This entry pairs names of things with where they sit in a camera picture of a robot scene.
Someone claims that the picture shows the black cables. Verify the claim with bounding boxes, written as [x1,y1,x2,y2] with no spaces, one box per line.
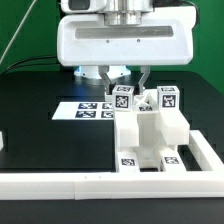
[0,54,59,77]

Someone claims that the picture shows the white chair back frame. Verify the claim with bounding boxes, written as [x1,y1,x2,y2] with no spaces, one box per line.
[105,91,158,112]

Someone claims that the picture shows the white tagged cube nut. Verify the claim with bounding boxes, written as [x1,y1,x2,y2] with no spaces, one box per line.
[157,86,180,110]
[112,85,134,111]

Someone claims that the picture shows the white chair seat part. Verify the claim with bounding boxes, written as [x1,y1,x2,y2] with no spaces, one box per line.
[114,109,190,168]

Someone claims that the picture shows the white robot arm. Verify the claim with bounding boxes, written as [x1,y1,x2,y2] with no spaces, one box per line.
[57,0,197,89]

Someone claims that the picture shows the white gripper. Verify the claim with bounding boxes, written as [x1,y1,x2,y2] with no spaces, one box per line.
[57,0,194,95]

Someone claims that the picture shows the white diagonal cable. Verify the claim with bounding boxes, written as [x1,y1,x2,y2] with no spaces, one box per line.
[0,0,38,66]

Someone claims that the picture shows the white U-shaped obstacle fence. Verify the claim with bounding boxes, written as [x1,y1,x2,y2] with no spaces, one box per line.
[0,130,224,200]

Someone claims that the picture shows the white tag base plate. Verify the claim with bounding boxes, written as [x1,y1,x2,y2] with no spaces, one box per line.
[52,102,113,120]

